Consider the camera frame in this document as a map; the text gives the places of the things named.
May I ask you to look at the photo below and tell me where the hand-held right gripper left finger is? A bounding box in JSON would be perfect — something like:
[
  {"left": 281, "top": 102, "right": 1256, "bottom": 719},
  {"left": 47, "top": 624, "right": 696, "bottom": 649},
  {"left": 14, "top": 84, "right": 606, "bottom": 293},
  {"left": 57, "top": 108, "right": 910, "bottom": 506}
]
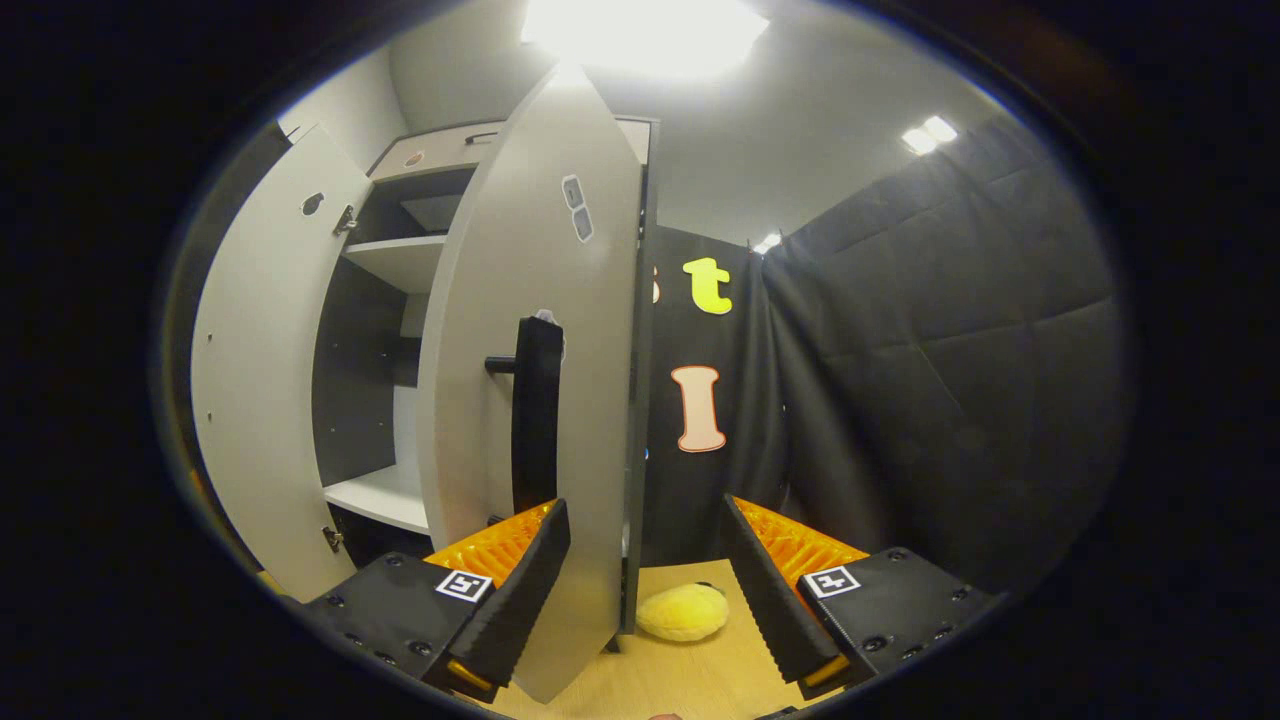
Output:
[{"left": 300, "top": 498, "right": 571, "bottom": 701}]

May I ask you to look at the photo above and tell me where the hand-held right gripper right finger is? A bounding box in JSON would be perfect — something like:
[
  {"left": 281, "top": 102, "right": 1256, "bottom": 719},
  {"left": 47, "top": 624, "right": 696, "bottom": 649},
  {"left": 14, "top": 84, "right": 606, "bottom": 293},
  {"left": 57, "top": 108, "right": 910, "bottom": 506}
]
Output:
[{"left": 722, "top": 494, "right": 1001, "bottom": 701}]

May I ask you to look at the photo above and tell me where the grey cabinet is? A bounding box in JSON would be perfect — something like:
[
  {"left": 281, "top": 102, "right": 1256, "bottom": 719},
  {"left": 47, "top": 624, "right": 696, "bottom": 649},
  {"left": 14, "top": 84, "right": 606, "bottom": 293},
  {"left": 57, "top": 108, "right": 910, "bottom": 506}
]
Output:
[{"left": 310, "top": 118, "right": 661, "bottom": 641}]

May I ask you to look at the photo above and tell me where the grey cabinet door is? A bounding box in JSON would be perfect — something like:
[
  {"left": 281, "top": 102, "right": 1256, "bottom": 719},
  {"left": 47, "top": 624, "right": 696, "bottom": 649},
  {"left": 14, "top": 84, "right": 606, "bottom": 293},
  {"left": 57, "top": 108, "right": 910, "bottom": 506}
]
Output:
[
  {"left": 417, "top": 62, "right": 643, "bottom": 704},
  {"left": 190, "top": 122, "right": 373, "bottom": 604}
]

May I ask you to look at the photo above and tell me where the white cabinet shelf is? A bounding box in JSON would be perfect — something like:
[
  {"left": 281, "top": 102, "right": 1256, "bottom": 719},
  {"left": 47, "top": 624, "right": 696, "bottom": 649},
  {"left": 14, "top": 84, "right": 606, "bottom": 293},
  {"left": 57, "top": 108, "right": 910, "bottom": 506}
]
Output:
[
  {"left": 342, "top": 235, "right": 448, "bottom": 295},
  {"left": 323, "top": 463, "right": 431, "bottom": 536}
]

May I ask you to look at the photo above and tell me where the grey cabinet drawer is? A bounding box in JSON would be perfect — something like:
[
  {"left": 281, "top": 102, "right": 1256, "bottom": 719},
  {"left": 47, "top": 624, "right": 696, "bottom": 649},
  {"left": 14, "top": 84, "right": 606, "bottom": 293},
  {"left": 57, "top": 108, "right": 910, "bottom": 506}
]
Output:
[{"left": 368, "top": 118, "right": 653, "bottom": 183}]

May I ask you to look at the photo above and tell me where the yellow plush toy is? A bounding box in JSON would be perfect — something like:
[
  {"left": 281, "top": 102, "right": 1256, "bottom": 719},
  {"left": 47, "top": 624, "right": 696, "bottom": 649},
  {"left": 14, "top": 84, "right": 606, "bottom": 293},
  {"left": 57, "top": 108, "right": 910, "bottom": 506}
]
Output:
[{"left": 636, "top": 582, "right": 731, "bottom": 643}]

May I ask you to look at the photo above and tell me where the black backdrop cloth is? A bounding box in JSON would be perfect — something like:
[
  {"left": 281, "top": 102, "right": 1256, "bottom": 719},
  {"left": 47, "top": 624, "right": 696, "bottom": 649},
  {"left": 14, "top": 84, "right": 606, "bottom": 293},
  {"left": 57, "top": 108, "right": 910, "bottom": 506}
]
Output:
[{"left": 160, "top": 110, "right": 1136, "bottom": 601}]

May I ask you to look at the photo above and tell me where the double ceiling light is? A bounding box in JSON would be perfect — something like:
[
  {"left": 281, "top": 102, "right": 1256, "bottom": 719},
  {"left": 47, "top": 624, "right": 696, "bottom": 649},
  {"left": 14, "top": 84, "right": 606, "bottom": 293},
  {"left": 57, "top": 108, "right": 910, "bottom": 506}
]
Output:
[{"left": 900, "top": 115, "right": 959, "bottom": 156}]

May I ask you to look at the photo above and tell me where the large ceiling light panel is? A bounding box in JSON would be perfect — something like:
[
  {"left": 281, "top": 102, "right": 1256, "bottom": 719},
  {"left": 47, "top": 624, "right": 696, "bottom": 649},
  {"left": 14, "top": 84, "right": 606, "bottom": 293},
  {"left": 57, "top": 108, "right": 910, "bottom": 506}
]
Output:
[{"left": 520, "top": 0, "right": 771, "bottom": 81}]

